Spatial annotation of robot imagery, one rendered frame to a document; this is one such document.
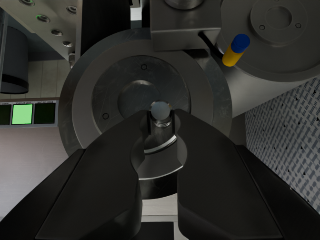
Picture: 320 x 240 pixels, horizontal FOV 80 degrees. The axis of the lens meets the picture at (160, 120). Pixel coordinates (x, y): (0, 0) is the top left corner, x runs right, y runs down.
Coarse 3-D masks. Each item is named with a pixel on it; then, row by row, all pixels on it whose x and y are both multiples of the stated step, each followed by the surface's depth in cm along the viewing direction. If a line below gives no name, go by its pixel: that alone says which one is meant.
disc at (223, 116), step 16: (128, 32) 17; (144, 32) 17; (96, 48) 17; (80, 64) 17; (208, 64) 16; (224, 80) 16; (64, 96) 17; (224, 96) 16; (64, 112) 16; (224, 112) 16; (64, 128) 16; (224, 128) 16; (64, 144) 16; (176, 176) 15; (144, 192) 15; (160, 192) 15; (176, 192) 15
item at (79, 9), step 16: (80, 0) 19; (96, 0) 22; (112, 0) 29; (80, 16) 18; (96, 16) 22; (112, 16) 29; (80, 32) 18; (96, 32) 22; (112, 32) 29; (80, 48) 18
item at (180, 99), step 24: (120, 72) 15; (144, 72) 14; (168, 72) 14; (96, 96) 14; (120, 96) 15; (144, 96) 14; (168, 96) 14; (96, 120) 14; (120, 120) 14; (144, 144) 14; (168, 144) 15
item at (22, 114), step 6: (18, 108) 51; (24, 108) 50; (30, 108) 50; (18, 114) 50; (24, 114) 50; (30, 114) 50; (12, 120) 50; (18, 120) 50; (24, 120) 50; (30, 120) 50
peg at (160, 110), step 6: (156, 102) 11; (162, 102) 11; (168, 102) 11; (150, 108) 11; (156, 108) 11; (162, 108) 11; (168, 108) 11; (150, 114) 11; (156, 114) 11; (162, 114) 11; (168, 114) 11; (156, 120) 11; (162, 120) 11; (168, 120) 11; (162, 126) 13
